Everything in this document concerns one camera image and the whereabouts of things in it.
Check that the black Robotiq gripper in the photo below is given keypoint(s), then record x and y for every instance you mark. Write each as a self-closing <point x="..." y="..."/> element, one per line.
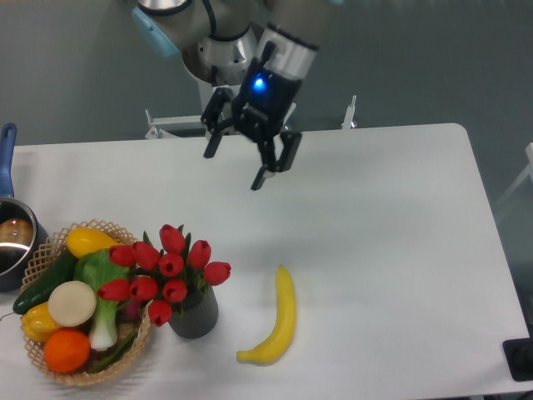
<point x="257" y="112"/>

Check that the red tulip bouquet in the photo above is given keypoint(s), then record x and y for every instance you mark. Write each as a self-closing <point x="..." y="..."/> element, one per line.
<point x="162" y="278"/>

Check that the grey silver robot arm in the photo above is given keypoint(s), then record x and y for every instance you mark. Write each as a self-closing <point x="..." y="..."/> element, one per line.
<point x="218" y="40"/>

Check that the dark grey ribbed vase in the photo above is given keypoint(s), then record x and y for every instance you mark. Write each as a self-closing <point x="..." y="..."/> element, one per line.
<point x="199" y="317"/>

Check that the yellow lemon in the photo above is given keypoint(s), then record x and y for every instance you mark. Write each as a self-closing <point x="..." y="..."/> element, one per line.
<point x="82" y="241"/>

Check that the purple radish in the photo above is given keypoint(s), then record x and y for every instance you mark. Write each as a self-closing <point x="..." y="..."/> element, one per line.
<point x="132" y="309"/>

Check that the yellow banana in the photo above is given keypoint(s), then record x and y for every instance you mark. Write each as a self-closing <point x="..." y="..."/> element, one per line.
<point x="273" y="347"/>

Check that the woven wicker basket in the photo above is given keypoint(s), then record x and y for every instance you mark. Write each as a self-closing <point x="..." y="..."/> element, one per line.
<point x="42" y="259"/>

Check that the round beige bun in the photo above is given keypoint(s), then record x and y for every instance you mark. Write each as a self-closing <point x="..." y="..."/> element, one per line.
<point x="71" y="304"/>

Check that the green bean pod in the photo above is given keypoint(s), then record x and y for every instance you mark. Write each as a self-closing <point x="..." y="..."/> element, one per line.
<point x="115" y="355"/>

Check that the green cucumber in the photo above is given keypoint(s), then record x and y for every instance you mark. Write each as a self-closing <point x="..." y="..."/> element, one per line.
<point x="61" y="271"/>

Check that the yellow bell pepper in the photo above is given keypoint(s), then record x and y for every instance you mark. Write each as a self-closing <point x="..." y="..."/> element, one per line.
<point x="38" y="325"/>

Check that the orange fruit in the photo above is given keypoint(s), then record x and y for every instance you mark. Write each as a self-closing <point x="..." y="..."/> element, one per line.
<point x="66" y="351"/>

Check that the black device at edge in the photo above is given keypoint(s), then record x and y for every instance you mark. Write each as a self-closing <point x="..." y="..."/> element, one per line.
<point x="518" y="354"/>

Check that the blue handled saucepan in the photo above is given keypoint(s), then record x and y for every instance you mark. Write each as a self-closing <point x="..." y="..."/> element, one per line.
<point x="21" y="232"/>

